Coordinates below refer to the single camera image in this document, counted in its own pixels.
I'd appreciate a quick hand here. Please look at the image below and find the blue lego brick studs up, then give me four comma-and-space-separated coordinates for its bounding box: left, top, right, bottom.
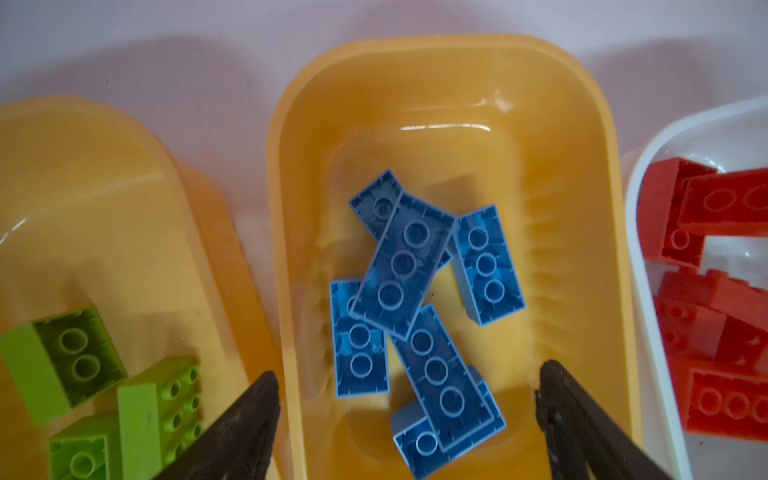
450, 204, 526, 326

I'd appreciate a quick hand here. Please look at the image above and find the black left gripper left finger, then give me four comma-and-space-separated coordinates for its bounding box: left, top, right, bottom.
157, 371, 280, 479

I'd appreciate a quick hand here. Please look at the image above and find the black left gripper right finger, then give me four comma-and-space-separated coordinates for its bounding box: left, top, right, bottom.
535, 359, 669, 479

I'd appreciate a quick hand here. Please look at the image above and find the blue lego brick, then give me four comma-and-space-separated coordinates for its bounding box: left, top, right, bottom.
350, 193, 457, 340
390, 365, 507, 479
392, 304, 494, 450
329, 279, 390, 398

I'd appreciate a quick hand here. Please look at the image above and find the yellow plastic container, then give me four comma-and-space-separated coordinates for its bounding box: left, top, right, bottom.
266, 35, 642, 479
1, 98, 287, 479

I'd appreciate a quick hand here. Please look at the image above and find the red lego brick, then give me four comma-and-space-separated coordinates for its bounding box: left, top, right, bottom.
657, 269, 767, 330
677, 168, 767, 237
653, 297, 767, 375
637, 157, 717, 269
667, 356, 767, 442

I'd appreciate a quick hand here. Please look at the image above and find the white plastic container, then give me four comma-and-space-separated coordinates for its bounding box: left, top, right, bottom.
621, 96, 767, 479

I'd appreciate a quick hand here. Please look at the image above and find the yellow middle plastic container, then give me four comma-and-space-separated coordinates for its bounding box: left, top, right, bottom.
266, 35, 642, 479

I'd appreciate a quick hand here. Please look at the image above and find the blue lego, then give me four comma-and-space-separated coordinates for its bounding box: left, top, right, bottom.
349, 170, 455, 278

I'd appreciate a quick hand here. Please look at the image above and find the small green lego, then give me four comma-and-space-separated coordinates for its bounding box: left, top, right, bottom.
1, 306, 127, 427

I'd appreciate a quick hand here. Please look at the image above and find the yellow left plastic container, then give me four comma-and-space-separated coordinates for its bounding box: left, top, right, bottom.
1, 98, 287, 479

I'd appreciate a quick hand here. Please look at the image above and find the green lego brick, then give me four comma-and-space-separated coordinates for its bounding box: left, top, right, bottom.
117, 356, 204, 479
47, 413, 123, 480

